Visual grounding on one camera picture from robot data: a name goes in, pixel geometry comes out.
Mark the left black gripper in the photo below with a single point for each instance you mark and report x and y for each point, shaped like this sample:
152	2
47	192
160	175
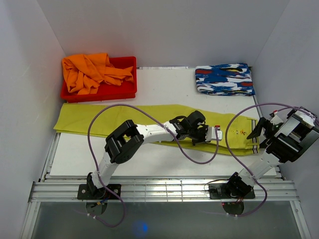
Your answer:
203	129

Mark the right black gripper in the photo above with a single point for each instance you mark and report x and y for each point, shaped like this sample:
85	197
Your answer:
264	123

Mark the yellow-green trousers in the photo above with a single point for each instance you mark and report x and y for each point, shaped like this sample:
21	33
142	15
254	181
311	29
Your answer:
79	119

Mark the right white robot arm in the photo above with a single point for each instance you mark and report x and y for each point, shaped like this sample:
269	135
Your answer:
285	140

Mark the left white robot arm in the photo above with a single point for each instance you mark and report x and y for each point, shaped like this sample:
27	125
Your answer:
124	142

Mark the folded blue patterned trousers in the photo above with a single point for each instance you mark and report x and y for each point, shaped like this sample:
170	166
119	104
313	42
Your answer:
224	80

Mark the orange trousers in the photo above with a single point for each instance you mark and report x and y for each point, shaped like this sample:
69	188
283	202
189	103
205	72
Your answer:
84	74

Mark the red plastic bin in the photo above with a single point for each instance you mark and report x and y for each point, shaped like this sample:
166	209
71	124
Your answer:
108	92

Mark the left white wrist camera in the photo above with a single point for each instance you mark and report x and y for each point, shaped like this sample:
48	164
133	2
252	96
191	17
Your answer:
213	133

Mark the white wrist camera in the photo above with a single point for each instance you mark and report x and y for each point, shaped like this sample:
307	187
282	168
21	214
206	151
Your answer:
213	133
275	119

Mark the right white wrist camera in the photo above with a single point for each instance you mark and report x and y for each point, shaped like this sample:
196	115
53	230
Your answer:
275	119

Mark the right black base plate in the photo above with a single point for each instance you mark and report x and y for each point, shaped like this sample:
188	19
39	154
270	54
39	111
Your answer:
226	191

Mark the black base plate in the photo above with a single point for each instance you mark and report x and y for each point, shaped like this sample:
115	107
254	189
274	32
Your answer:
85	192
226	191

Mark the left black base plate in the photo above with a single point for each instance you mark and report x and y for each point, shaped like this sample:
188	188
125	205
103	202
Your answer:
85	192

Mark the aluminium frame rail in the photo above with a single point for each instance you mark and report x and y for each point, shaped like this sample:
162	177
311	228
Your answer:
158	190

